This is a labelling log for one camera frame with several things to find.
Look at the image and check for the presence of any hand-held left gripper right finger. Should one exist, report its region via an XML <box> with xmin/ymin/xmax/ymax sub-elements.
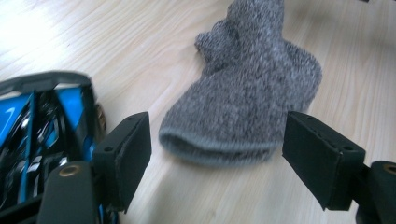
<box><xmin>281</xmin><ymin>110</ymin><xmax>367</xmax><ymax>213</ymax></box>

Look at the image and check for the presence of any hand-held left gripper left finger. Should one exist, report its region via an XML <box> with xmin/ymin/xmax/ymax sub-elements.
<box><xmin>92</xmin><ymin>111</ymin><xmax>153</xmax><ymax>215</ymax></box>

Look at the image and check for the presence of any blue toy car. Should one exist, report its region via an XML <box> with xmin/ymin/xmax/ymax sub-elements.
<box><xmin>0</xmin><ymin>70</ymin><xmax>109</xmax><ymax>224</ymax></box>

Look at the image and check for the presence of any grey knitted cloth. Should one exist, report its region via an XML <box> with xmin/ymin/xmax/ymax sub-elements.
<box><xmin>158</xmin><ymin>0</ymin><xmax>324</xmax><ymax>168</ymax></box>

